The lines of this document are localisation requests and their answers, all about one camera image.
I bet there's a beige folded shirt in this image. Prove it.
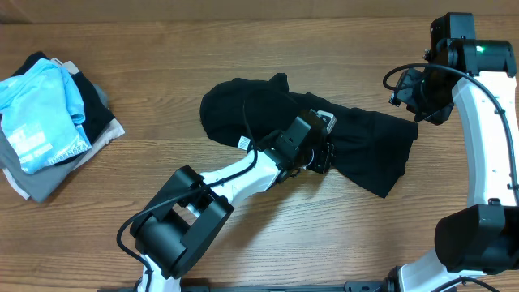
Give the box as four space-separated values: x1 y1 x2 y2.
2 57 126 200

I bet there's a black t-shirt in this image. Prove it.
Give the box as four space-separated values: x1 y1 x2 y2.
199 73 418 198

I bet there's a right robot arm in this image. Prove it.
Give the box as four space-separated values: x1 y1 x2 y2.
380 12 518 291

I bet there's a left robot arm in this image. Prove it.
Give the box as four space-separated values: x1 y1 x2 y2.
130 109 337 291

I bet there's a black folded shirt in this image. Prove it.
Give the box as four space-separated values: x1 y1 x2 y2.
1 52 114 153

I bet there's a grey folded shirt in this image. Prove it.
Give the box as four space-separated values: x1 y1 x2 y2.
1 77 125 203

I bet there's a light blue folded shirt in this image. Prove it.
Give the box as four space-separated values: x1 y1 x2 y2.
1 58 92 174

